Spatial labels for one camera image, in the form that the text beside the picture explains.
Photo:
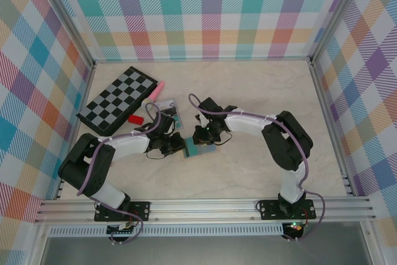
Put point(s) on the tan card holder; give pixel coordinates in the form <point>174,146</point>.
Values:
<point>207,149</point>

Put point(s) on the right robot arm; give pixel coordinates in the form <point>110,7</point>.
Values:
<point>248,122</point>

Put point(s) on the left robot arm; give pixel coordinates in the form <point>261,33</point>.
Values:
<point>127,145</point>

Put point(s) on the clear plastic card case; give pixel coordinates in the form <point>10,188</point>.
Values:
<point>169,105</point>

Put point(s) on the red block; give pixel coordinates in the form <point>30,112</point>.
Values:
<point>136,119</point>

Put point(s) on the pink toy microphone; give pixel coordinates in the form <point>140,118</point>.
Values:
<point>156,91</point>

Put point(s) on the black grey chessboard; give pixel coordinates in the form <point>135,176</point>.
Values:
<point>124,88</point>

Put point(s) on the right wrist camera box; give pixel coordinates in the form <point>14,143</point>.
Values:
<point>201,119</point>

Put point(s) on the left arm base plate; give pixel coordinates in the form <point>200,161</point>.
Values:
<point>141,210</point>

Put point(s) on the aluminium mounting rail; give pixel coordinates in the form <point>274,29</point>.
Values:
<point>201,210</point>

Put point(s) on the aluminium frame bar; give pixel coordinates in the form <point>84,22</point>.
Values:
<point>72,141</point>
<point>325,106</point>

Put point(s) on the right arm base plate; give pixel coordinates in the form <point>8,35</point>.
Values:
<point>270,210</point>

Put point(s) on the aluminium frame post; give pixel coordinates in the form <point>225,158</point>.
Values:
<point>69,18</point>
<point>331,18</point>

